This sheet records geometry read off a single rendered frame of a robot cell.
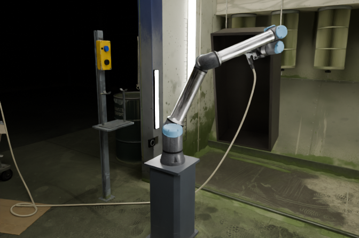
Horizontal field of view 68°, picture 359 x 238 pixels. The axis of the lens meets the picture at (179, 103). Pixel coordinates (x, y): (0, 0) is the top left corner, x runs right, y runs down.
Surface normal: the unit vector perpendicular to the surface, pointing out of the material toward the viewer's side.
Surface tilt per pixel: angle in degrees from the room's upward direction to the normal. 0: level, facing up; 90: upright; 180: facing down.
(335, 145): 57
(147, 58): 90
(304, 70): 90
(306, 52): 90
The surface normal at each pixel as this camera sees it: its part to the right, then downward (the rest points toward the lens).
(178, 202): 0.20, 0.18
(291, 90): -0.46, -0.40
